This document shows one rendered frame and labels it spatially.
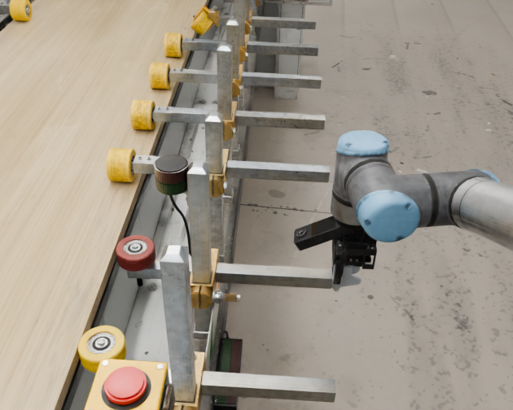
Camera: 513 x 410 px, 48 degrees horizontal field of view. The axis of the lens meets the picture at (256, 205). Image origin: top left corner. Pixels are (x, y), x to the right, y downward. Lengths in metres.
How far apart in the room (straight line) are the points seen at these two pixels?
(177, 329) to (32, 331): 0.31
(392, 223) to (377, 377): 1.29
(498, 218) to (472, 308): 1.67
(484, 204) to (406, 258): 1.77
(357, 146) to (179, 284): 0.39
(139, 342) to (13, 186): 0.48
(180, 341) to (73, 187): 0.62
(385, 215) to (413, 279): 1.63
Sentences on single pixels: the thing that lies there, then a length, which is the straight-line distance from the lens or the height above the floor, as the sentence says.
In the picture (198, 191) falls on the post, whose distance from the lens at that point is 1.03.
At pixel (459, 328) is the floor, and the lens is 2.40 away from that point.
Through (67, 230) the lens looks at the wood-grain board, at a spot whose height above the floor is 0.90.
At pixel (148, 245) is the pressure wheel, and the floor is 0.91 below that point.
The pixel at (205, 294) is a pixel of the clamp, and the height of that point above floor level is 0.87.
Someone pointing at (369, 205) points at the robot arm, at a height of 1.17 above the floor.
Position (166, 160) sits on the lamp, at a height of 1.15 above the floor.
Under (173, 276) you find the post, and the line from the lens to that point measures 0.82.
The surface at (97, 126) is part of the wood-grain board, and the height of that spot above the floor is 0.90.
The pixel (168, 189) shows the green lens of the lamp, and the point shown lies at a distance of 1.02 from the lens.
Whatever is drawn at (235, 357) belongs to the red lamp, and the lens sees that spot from 1.27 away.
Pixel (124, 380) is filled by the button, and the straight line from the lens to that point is 0.59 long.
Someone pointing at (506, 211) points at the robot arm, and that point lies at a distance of 0.83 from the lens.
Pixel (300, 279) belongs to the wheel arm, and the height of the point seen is 0.85.
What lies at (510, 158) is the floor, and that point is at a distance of 3.53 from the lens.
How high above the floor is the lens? 1.71
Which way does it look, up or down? 37 degrees down
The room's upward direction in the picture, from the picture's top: 2 degrees clockwise
